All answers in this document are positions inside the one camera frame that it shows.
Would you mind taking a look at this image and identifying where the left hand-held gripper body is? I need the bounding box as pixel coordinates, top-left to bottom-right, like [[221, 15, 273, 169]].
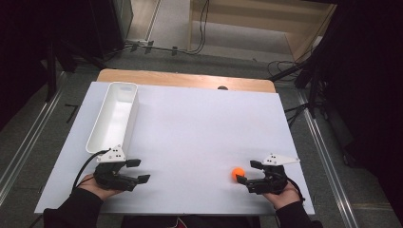
[[93, 144, 141, 193]]

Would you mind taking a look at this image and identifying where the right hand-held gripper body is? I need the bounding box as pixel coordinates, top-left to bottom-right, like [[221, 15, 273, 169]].
[[246, 153, 300, 196]]

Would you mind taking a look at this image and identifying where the orange ball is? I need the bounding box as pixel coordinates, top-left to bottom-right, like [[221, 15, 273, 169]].
[[231, 166, 246, 182]]

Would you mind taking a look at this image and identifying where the white oblong plastic bin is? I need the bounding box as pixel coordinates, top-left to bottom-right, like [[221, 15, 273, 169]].
[[86, 81, 141, 157]]

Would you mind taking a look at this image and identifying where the person's left hand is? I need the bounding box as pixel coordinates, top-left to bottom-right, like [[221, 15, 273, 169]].
[[76, 173, 123, 201]]

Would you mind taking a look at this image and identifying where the person's right hand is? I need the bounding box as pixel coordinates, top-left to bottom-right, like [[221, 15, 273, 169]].
[[262, 180, 302, 211]]

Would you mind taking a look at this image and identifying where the person's lap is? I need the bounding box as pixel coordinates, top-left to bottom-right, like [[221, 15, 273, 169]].
[[120, 215, 279, 228]]

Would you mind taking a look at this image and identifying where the black tripod stand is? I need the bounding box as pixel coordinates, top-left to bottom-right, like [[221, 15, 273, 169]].
[[267, 56, 329, 127]]

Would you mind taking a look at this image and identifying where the power strip with plugs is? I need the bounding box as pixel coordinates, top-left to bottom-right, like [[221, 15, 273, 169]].
[[125, 38, 155, 54]]

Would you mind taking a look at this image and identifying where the light wooden shelf unit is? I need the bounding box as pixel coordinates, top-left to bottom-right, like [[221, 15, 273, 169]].
[[188, 0, 336, 63]]

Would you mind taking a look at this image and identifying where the black curtain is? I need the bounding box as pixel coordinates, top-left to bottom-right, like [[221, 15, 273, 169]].
[[317, 0, 403, 222]]

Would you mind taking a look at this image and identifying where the dark stand with curtain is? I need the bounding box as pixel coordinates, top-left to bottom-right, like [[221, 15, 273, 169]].
[[0, 0, 107, 131]]

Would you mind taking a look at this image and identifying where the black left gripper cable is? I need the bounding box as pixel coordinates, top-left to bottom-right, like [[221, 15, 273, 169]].
[[71, 149, 110, 191]]

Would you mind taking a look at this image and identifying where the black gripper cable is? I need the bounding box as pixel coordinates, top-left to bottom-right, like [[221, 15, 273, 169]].
[[286, 177, 306, 203], [71, 149, 110, 191]]

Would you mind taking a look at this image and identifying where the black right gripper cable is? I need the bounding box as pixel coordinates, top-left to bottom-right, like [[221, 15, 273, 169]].
[[286, 177, 306, 203]]

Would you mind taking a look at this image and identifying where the metal floor rail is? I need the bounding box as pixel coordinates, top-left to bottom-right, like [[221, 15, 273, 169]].
[[0, 72, 67, 198], [296, 89, 360, 228]]

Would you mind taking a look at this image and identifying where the black hanging cable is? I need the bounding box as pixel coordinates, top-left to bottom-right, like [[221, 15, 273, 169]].
[[177, 0, 211, 55]]

